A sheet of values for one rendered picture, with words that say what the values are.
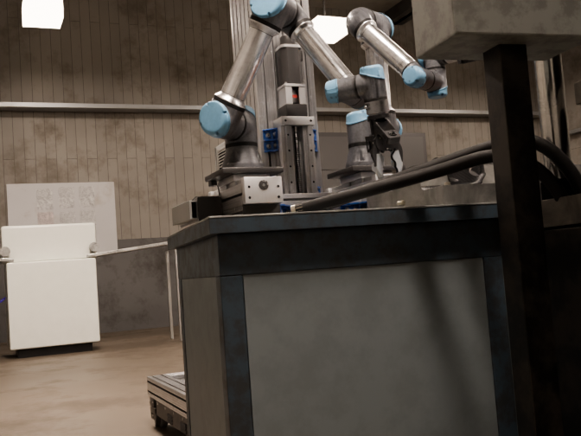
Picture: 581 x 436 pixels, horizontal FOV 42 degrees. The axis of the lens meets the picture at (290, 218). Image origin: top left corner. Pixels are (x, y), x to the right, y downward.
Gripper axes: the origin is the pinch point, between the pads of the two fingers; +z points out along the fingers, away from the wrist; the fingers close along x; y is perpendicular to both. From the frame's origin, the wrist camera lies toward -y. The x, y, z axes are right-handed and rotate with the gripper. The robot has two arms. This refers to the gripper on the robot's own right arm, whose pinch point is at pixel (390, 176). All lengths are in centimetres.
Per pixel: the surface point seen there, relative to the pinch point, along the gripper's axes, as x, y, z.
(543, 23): 10, -97, -30
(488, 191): -4.3, -48.5, 4.6
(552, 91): -7, -75, -18
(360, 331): 42, -63, 28
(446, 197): 8.0, -48.5, 4.0
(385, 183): 29, -60, -3
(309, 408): 57, -65, 41
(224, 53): -184, 937, -164
